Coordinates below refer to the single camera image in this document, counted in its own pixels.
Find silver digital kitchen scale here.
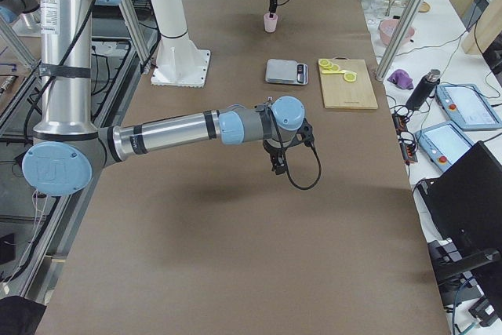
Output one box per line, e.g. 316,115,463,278
265,59,308,86

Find black monitor stand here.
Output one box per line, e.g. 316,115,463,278
427,240,501,306

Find near teach pendant tablet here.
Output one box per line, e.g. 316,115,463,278
415,121,474,172

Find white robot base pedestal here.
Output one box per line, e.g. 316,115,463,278
151,0,211,88

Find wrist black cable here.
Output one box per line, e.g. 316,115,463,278
270,115,323,191

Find black monitor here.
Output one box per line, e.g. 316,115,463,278
418,141,501,253

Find teach pendant tablet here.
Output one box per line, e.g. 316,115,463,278
436,84,501,131
415,121,474,172

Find black thermos bottle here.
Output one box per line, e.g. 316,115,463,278
405,69,441,111

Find wooden cutting board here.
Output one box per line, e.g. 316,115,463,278
318,58,378,111

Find aluminium frame post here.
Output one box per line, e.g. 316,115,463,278
375,0,423,82

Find pink plastic cup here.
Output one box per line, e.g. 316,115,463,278
264,13,278,33

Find purple cloth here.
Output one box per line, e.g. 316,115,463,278
387,69,413,90

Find lemon slice single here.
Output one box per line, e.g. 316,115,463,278
343,71,357,82

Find black power strip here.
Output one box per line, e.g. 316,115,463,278
392,113,418,166

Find yellow plastic knife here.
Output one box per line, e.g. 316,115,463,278
321,70,351,75

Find far teach pendant tablet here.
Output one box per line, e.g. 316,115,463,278
436,84,501,131

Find pink bowl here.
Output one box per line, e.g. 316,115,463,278
378,19,416,46

